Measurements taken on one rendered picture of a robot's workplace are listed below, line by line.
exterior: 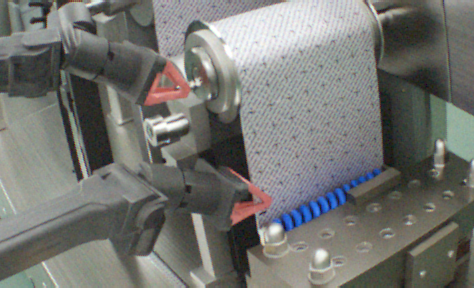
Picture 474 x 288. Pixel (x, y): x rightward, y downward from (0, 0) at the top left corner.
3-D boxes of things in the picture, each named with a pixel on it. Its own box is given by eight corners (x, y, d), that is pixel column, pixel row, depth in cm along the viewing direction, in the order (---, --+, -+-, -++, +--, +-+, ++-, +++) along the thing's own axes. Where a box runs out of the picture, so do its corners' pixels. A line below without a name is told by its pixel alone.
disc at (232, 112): (190, 100, 113) (178, 9, 105) (193, 99, 113) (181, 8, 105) (244, 140, 101) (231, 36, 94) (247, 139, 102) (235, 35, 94)
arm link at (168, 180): (149, 177, 93) (134, 151, 97) (131, 221, 95) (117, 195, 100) (196, 184, 97) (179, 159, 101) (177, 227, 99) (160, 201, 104)
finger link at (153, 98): (186, 121, 102) (130, 102, 96) (161, 104, 107) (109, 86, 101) (208, 74, 101) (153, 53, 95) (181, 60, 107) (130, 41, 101)
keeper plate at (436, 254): (402, 305, 103) (406, 250, 98) (446, 275, 107) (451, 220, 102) (411, 312, 101) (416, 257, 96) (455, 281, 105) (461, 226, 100)
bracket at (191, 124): (188, 277, 121) (148, 106, 107) (222, 263, 124) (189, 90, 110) (203, 291, 117) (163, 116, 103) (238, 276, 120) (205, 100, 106)
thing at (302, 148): (258, 233, 110) (240, 115, 101) (381, 172, 119) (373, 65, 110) (260, 234, 109) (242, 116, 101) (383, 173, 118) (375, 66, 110)
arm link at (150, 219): (148, 211, 88) (97, 170, 91) (120, 280, 92) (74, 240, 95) (201, 191, 98) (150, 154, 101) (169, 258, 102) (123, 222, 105)
